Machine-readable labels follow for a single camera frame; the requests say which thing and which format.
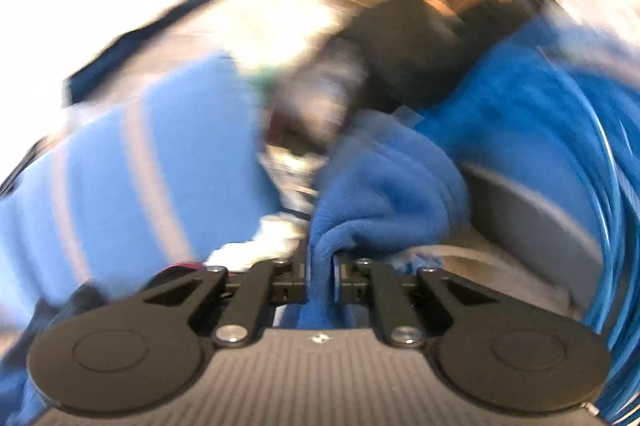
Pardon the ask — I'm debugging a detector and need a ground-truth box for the blue grey-striped pillow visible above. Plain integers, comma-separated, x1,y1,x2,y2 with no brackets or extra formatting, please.
0,50,282,311

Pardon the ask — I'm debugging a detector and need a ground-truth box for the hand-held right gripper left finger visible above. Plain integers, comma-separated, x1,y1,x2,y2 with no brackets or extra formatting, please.
141,251,308,349

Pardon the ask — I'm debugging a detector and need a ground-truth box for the black cloth bag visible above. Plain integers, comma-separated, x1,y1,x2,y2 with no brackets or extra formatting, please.
344,0,483,113

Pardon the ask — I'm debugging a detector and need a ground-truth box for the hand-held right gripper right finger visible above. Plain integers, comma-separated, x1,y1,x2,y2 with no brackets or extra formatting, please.
332,251,501,349

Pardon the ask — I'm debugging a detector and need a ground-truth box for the navy folded cloth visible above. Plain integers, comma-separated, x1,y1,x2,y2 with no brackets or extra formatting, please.
64,0,237,107

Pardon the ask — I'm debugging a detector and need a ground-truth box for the blue fleece jacket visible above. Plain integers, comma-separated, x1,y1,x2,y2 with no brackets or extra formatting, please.
272,16,631,342

